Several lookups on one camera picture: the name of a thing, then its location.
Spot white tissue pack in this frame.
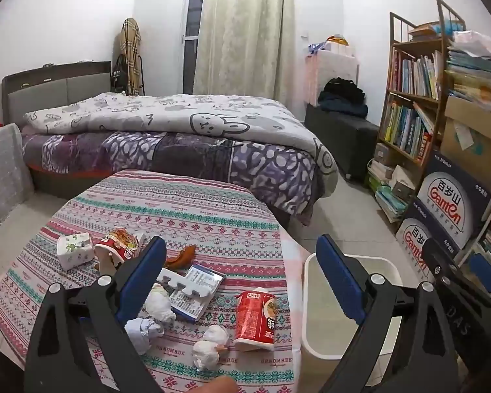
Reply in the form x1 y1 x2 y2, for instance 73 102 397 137
56 233 96 271

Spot stack of books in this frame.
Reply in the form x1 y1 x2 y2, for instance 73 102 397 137
366 159 414 224

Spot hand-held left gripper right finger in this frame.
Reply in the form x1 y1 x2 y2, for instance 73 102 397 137
315 233 459 393

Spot wooden bookshelf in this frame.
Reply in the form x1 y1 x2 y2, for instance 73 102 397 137
366 0 467 222

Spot brown cardboard box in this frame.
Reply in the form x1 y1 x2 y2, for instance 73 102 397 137
440 69 491 191

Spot dark blue water carton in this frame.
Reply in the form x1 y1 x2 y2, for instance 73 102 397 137
395 196 461 283
416 149 491 250

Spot blue and white box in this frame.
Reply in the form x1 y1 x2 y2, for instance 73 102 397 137
170 265 226 322

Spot pink covered cabinet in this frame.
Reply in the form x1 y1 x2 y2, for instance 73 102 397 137
305 51 359 107

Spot stack of papers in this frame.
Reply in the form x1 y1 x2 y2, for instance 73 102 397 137
446 30 491 111

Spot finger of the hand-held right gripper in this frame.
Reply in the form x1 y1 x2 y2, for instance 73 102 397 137
422 237 459 281
468 253 491 293

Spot white lace cloth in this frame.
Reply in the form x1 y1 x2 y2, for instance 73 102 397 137
0 123 35 240

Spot white trash bin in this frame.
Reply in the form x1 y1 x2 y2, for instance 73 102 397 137
302 252 404 393

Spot black clothes pile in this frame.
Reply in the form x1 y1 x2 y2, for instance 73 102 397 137
318 77 369 117

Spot crumpled white tissue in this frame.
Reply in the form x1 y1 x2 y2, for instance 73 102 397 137
143 284 176 327
192 325 230 369

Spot patterned tablecloth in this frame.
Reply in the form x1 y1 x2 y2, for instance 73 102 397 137
0 169 303 393

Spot white foam strip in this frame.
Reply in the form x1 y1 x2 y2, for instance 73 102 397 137
156 268 211 299

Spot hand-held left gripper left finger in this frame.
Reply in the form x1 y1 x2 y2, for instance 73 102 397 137
25 235 167 393

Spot red paper cup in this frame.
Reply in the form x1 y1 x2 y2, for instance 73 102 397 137
233 288 278 352

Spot plaid scarf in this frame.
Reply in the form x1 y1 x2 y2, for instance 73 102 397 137
120 18 143 95

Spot crushed red noodle cup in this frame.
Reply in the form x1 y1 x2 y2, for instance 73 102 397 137
94 229 146 275

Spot black storage ottoman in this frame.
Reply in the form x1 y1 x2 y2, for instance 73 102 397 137
304 104 380 181

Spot crumpled bluish paper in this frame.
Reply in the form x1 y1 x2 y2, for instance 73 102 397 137
124 317 165 355

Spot window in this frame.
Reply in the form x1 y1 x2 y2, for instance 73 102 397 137
182 0 207 95

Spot grey bed headboard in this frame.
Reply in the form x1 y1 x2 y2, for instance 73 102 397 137
1 61 113 132

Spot black bag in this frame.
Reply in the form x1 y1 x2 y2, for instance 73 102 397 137
110 53 129 93

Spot cream curtain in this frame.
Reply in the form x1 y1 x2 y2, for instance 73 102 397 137
193 0 295 101

